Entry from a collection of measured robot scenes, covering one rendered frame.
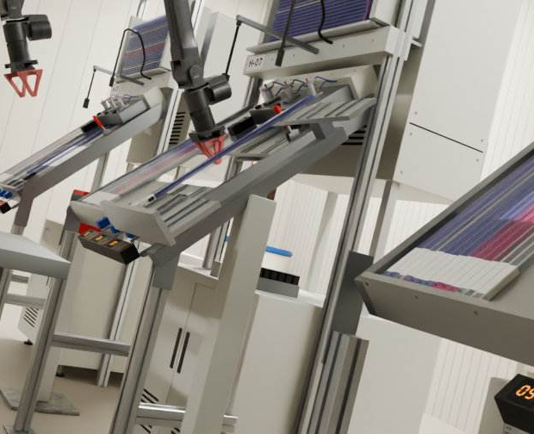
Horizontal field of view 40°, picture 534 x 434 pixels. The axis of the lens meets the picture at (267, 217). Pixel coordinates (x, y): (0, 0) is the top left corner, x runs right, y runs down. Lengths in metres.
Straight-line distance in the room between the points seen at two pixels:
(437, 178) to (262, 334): 0.69
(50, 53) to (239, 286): 4.63
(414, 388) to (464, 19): 1.07
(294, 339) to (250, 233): 0.55
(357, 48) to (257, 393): 0.96
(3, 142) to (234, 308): 4.50
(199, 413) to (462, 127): 1.19
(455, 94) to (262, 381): 0.98
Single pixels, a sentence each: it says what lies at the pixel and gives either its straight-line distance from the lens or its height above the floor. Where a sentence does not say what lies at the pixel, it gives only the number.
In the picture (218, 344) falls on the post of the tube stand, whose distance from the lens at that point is 1.45.
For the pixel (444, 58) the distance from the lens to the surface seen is 2.19.
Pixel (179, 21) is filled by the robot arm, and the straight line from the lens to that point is 1.93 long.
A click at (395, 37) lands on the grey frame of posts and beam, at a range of 2.02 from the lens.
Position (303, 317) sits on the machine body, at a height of 0.59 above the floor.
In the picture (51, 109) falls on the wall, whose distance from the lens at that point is 5.89.
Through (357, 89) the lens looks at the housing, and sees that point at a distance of 2.01.
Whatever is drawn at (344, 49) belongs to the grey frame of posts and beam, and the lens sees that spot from 2.15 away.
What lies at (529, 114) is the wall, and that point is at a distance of 4.65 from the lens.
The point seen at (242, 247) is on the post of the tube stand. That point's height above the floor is 0.72.
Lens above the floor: 0.73
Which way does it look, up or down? 3 degrees up
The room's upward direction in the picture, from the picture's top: 14 degrees clockwise
